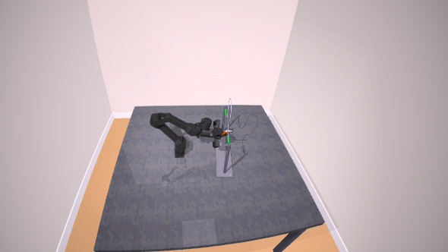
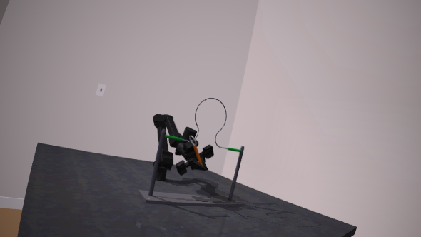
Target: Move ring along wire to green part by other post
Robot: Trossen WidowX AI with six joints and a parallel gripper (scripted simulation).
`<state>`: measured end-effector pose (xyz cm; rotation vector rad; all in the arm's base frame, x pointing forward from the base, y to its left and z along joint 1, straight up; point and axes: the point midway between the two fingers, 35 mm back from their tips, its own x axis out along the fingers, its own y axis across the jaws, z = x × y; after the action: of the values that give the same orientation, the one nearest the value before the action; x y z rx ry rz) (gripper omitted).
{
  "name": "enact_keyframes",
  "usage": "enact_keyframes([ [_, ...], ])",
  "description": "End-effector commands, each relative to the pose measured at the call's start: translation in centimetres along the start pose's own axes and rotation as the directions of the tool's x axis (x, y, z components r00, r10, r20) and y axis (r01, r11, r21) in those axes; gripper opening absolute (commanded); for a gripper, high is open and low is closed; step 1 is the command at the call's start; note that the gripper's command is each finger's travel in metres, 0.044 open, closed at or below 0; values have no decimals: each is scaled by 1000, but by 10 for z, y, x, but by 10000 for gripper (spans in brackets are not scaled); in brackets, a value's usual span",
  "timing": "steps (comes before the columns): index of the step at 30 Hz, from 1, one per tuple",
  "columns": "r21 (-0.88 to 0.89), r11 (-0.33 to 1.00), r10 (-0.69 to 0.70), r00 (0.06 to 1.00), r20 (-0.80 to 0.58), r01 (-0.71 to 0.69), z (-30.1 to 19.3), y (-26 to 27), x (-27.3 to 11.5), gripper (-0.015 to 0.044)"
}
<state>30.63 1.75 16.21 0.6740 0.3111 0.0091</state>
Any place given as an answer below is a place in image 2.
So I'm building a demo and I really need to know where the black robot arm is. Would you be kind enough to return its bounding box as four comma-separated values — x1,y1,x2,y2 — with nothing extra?
153,114,197,181

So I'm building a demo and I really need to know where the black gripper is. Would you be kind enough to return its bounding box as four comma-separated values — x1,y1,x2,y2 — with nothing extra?
176,145,214,176

